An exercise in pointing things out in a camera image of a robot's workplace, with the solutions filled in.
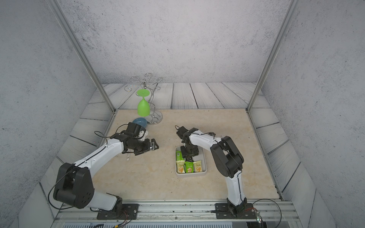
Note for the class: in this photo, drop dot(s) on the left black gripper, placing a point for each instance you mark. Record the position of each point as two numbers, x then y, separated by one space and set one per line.
148 147

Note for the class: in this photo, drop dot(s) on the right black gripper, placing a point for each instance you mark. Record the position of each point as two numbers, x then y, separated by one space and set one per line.
194 153

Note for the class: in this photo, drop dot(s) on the white plastic storage box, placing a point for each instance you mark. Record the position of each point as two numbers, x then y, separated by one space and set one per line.
201 157

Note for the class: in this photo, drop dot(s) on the beige cookie packet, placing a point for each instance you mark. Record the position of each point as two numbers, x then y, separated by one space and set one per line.
197 166

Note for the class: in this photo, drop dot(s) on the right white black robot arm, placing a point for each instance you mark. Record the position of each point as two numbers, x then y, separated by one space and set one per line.
227 157

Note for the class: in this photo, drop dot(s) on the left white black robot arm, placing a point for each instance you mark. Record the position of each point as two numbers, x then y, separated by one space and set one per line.
74 184

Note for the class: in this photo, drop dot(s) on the tall green cookie packet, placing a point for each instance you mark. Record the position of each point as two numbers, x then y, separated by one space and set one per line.
179 156

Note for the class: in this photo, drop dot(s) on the green cookie packet front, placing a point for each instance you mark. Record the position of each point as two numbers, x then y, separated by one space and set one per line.
189 167

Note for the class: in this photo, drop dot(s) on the yellow cookie packet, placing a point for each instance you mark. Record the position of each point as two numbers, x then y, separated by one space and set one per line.
180 166

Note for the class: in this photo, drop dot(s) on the blue ceramic bowl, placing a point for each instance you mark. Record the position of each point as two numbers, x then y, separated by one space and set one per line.
141 121

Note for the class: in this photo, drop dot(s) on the green plastic wine glass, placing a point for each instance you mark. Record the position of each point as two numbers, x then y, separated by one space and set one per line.
143 107

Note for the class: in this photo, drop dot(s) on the silver wire glass rack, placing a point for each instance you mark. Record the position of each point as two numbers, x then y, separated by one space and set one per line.
155 116

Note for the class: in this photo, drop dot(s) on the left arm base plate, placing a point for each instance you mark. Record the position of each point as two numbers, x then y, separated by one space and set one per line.
121 211

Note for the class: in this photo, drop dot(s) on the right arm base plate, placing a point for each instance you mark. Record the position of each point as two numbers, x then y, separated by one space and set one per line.
229 211

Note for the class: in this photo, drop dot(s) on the aluminium front rail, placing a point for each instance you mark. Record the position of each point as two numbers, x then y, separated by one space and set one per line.
185 214

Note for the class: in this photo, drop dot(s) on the left aluminium frame post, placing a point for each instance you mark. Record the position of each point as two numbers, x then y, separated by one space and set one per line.
62 20

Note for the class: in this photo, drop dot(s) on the aluminium frame post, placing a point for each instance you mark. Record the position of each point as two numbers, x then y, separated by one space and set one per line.
62 20
275 48

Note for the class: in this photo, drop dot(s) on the right aluminium frame post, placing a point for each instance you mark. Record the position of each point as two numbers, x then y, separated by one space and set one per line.
275 48

